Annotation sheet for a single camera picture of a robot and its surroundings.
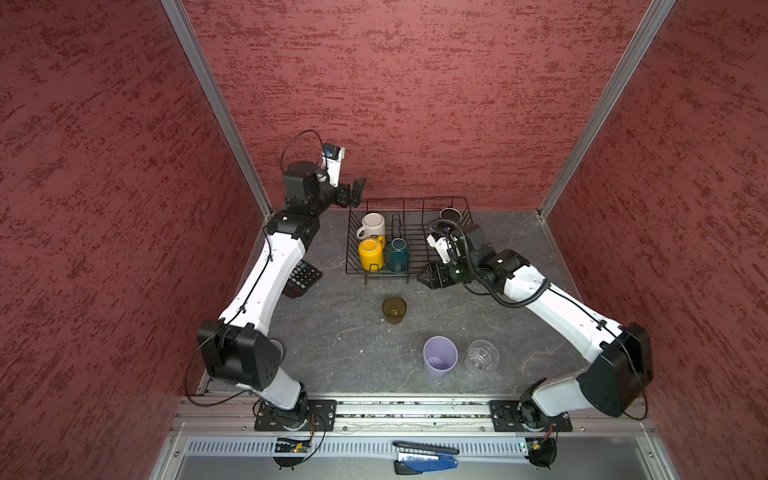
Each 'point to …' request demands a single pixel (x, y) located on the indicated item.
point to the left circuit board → (287, 445)
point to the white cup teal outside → (398, 255)
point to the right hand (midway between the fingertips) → (425, 281)
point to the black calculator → (302, 277)
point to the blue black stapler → (418, 458)
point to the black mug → (451, 214)
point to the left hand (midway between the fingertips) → (347, 178)
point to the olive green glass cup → (394, 308)
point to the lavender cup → (440, 356)
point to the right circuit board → (542, 451)
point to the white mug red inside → (373, 224)
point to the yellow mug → (371, 253)
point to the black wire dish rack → (388, 237)
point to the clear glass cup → (483, 356)
